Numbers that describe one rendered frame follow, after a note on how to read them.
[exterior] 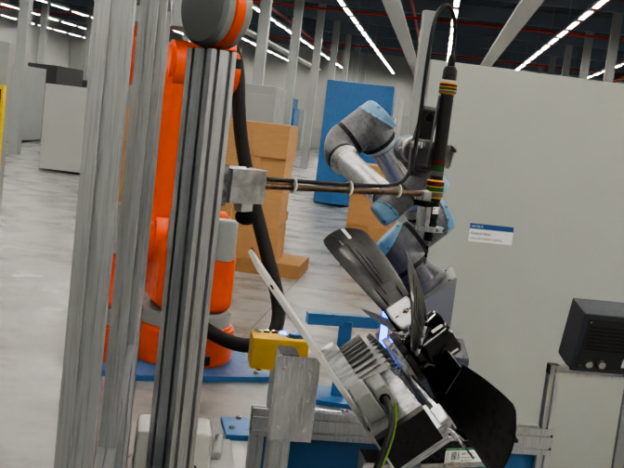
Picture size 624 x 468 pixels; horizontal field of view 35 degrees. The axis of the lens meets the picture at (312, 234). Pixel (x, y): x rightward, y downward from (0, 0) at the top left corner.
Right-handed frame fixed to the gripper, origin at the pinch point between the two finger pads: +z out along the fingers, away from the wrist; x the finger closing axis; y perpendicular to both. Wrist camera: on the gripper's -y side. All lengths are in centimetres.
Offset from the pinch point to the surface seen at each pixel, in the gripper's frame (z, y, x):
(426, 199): 4.8, 13.0, 2.2
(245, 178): 40, 10, 49
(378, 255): -2.0, 28.9, 10.9
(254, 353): -30, 63, 36
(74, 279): 131, 17, 73
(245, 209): 37, 17, 48
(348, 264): 6.4, 30.5, 19.8
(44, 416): -272, 166, 117
